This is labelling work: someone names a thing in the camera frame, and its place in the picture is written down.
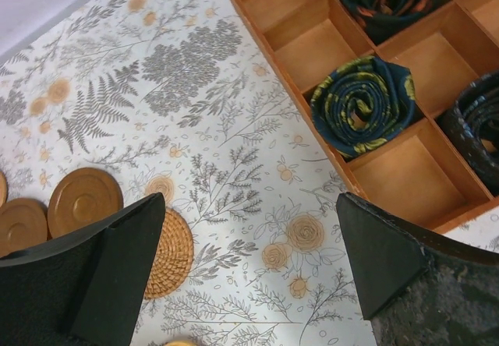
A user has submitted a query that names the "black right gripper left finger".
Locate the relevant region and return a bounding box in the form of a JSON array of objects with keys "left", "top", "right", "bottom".
[{"left": 1, "top": 193, "right": 165, "bottom": 345}]

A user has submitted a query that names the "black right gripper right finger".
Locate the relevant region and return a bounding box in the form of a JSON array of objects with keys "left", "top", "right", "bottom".
[{"left": 337, "top": 192, "right": 498, "bottom": 345}]

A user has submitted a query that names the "woven rattan coaster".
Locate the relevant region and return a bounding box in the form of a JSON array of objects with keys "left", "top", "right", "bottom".
[{"left": 144, "top": 208, "right": 194, "bottom": 300}]

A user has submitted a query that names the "brown wooden coaster middle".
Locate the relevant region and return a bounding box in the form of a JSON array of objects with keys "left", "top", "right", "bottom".
[{"left": 0, "top": 198, "right": 48, "bottom": 257}]

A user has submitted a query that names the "brown wooden coaster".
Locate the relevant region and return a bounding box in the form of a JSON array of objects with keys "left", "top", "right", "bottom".
[
  {"left": 0, "top": 172, "right": 8, "bottom": 207},
  {"left": 48, "top": 168, "right": 123, "bottom": 238},
  {"left": 0, "top": 198, "right": 48, "bottom": 257}
]

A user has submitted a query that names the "brown wooden coaster right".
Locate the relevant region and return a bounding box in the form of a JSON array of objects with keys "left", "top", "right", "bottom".
[{"left": 48, "top": 168, "right": 123, "bottom": 238}]

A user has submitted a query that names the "brown wooden coaster left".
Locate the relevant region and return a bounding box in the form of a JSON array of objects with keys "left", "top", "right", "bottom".
[{"left": 0, "top": 172, "right": 8, "bottom": 207}]

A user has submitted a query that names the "yellow plastic tray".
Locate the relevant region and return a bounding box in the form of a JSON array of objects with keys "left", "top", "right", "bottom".
[{"left": 164, "top": 339, "right": 196, "bottom": 346}]

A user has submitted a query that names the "rolled dark speckled tie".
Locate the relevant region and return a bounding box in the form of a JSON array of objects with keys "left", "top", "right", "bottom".
[{"left": 438, "top": 71, "right": 498, "bottom": 196}]

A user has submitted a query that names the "rolled tie with yellow pattern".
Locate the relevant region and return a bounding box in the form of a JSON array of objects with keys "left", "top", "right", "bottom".
[{"left": 310, "top": 55, "right": 416, "bottom": 160}]

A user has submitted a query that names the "floral patterned tablecloth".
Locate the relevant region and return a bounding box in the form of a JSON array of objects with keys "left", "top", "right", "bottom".
[{"left": 1, "top": 0, "right": 498, "bottom": 345}]

